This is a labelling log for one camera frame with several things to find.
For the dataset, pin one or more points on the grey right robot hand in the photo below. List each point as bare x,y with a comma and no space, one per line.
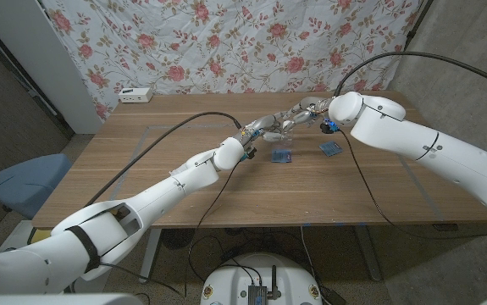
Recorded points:
311,108

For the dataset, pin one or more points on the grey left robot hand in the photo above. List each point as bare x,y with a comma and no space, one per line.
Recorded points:
260,127

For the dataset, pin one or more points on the clear plastic medicine bottle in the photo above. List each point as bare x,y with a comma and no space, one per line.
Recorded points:
287,136

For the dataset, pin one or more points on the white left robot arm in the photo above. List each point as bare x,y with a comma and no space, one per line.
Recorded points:
154,199

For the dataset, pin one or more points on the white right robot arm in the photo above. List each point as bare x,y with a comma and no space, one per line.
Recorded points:
416,144

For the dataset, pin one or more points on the blue sugar packet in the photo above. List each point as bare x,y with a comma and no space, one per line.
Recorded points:
281,156
330,148

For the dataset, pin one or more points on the floral backdrop cloth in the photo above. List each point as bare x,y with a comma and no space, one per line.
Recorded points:
247,42

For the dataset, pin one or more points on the white power strip box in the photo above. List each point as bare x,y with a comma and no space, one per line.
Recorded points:
135,95

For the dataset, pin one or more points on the black backdrop stand pole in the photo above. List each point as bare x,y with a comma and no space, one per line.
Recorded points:
416,21

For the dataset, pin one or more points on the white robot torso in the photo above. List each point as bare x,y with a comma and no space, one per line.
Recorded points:
230,279

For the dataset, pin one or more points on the grey table leg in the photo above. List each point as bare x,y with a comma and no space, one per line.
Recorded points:
368,254

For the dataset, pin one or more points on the black computer box with antenna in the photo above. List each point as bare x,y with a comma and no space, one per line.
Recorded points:
258,294

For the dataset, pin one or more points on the white table leg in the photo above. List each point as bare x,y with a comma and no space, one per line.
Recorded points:
150,254

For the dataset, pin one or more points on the blue padded chair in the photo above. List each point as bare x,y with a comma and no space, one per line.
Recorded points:
27,182

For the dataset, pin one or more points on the yellow and black floor mat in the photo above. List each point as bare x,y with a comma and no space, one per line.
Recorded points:
37,236

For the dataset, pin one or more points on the white wall panel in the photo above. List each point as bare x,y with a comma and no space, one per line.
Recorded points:
35,51

